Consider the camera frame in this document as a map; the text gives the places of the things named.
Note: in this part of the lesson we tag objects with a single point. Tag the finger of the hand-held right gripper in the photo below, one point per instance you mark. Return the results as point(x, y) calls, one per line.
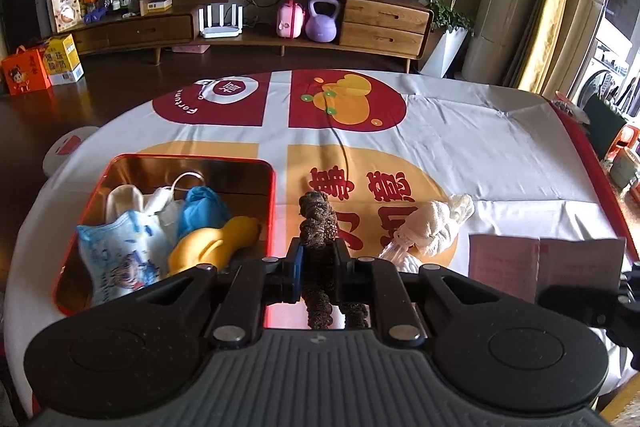
point(580, 307)

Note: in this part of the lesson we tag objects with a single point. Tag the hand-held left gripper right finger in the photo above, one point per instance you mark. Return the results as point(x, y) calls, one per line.
point(342, 269)

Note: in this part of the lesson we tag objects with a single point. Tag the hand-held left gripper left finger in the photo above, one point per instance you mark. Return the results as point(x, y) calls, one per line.
point(297, 269)

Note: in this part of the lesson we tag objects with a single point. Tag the blue face mask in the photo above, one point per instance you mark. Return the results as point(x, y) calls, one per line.
point(202, 212)

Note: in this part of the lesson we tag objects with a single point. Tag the red tin box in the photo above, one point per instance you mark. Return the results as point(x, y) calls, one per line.
point(125, 169)

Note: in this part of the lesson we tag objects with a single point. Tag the folded paper sheet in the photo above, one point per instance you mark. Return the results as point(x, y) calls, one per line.
point(505, 264)

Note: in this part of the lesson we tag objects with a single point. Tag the white knotted towel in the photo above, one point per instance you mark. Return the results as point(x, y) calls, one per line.
point(430, 227)

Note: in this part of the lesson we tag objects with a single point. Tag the white face mask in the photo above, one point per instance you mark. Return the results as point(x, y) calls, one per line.
point(167, 207)

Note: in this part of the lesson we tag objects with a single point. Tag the cartoon printed blue pouch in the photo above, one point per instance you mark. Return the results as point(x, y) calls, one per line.
point(120, 257)

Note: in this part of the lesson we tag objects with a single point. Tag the printed tablecloth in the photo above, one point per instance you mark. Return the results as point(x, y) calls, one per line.
point(500, 147)

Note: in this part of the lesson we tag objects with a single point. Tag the green chair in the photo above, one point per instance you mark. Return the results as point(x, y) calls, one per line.
point(602, 127)

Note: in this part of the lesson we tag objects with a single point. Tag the cream white cloth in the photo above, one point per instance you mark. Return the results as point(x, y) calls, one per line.
point(125, 204)

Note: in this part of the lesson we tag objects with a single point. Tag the white washing machine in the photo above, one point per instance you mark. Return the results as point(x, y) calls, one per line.
point(597, 77)

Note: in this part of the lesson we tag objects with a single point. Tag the white planter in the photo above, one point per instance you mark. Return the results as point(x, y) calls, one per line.
point(445, 54)

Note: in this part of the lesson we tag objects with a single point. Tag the purple kettlebell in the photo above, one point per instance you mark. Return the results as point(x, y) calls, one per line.
point(322, 27)

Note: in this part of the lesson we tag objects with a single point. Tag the pink tray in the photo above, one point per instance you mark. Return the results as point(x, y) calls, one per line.
point(191, 49)

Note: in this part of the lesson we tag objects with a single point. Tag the pink toy case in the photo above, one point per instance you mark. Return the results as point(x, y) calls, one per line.
point(290, 22)

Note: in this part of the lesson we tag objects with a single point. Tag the wooden TV cabinet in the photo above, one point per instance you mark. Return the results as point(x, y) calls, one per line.
point(385, 24)

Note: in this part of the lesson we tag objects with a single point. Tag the white router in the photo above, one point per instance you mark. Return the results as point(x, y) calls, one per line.
point(220, 29)

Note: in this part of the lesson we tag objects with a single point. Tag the small yellow white box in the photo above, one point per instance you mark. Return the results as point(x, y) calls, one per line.
point(156, 6)

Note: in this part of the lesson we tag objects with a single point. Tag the yellow carton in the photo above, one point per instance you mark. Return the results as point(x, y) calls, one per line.
point(62, 59)

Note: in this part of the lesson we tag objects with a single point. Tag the orange gift box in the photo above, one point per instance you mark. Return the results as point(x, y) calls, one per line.
point(25, 74)

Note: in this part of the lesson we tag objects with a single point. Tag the printed snack box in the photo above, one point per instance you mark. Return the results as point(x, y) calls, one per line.
point(65, 9)

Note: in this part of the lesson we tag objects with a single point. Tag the black cabinet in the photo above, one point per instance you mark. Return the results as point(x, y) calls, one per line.
point(25, 12)

